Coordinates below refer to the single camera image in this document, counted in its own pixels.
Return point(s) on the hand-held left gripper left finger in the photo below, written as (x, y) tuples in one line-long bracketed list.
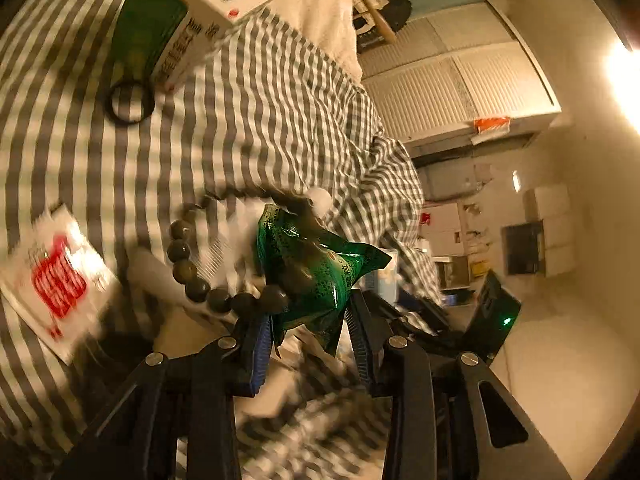
[(261, 355)]

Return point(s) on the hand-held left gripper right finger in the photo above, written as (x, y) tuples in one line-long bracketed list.
[(359, 342)]

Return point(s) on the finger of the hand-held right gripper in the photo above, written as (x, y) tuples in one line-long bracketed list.
[(425, 317)]

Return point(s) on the green snack packet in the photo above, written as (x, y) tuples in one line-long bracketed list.
[(310, 270)]

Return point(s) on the white plastic item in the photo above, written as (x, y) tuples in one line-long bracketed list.
[(147, 275)]

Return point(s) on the dark screen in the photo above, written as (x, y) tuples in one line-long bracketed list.
[(522, 249)]

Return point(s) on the white drawer unit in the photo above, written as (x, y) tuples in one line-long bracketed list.
[(555, 230)]

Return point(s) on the orange and white bag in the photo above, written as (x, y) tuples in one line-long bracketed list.
[(492, 124)]

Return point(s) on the red and white packet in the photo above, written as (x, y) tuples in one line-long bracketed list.
[(55, 285)]

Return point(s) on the grey checked blanket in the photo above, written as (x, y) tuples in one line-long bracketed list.
[(225, 135)]

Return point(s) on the white louvred wardrobe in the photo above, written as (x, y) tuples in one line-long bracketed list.
[(450, 75)]

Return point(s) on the bright lamp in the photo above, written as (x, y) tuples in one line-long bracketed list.
[(625, 80)]

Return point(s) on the wooden chair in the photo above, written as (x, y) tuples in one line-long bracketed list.
[(377, 17)]

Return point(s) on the black bag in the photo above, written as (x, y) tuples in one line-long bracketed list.
[(398, 12)]

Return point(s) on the white bedspread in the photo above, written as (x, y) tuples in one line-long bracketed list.
[(315, 0)]

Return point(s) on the green and white carton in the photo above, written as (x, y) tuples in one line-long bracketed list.
[(150, 25)]

